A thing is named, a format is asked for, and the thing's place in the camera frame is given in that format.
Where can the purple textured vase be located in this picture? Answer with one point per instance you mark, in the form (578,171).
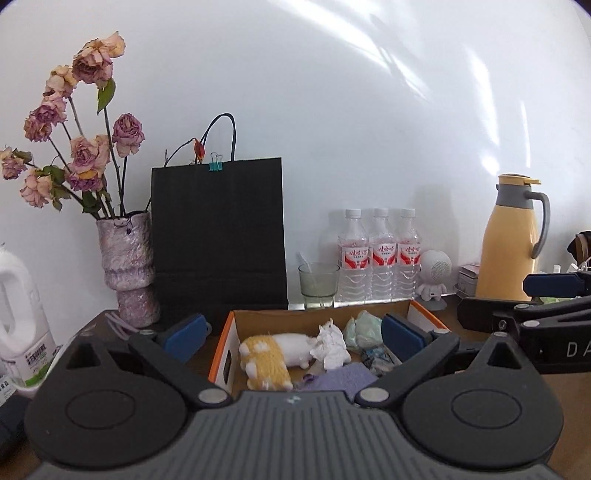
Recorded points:
(127,258)

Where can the white detergent bottle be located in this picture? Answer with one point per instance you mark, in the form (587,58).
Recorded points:
(27,332)

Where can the black paper bag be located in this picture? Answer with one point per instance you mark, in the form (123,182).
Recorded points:
(217,230)

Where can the white robot speaker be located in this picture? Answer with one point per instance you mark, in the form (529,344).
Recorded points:
(436,267)

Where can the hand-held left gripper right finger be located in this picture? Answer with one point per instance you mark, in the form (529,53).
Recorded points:
(401,337)

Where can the small white box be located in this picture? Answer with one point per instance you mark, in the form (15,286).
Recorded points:
(468,279)

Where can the green binder clip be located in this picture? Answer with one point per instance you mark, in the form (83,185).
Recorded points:
(215,165)

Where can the dark blue snack packet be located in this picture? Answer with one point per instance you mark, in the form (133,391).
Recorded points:
(376,360)

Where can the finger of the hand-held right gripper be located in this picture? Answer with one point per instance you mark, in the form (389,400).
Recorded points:
(549,284)
(485,314)

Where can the dried twig with red bud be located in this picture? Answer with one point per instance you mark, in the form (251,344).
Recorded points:
(199,148)

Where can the white tissue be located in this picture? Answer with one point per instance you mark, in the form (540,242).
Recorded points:
(332,348)

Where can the clear water bottle red label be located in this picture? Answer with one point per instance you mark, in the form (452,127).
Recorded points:
(383,256)
(408,254)
(353,258)

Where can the yellow thermos jug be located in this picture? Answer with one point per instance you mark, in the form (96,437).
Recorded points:
(503,249)

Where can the clear glass cup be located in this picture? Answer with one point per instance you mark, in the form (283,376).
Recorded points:
(318,284)

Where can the dried pink rose bouquet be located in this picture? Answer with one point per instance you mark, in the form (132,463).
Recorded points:
(87,152)

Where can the white stirrer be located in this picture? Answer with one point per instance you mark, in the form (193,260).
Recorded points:
(304,261)

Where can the dark brown round object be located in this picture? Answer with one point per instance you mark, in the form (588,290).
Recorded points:
(581,247)

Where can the yellow and white plush toy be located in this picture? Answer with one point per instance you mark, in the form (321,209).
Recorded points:
(265,360)

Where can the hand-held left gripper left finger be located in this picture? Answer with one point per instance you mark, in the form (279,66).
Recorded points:
(184,334)

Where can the pale green packet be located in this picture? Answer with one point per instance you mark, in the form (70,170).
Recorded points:
(364,330)

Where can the red cardboard box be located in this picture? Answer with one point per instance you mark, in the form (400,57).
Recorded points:
(228,350)

